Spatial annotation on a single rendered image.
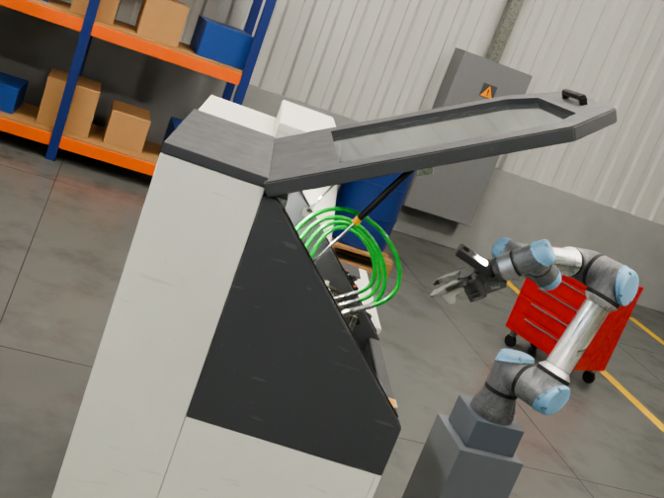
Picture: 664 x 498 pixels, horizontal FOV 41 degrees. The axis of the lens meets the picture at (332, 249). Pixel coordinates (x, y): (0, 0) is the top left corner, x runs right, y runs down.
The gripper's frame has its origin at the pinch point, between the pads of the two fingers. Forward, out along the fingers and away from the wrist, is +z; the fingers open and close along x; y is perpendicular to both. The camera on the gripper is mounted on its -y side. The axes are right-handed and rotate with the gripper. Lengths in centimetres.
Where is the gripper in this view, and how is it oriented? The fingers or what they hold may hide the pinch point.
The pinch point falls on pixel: (434, 287)
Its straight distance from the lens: 260.1
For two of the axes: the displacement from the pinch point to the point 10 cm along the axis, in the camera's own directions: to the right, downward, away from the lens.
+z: -8.5, 3.6, 3.8
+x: 2.3, -4.0, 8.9
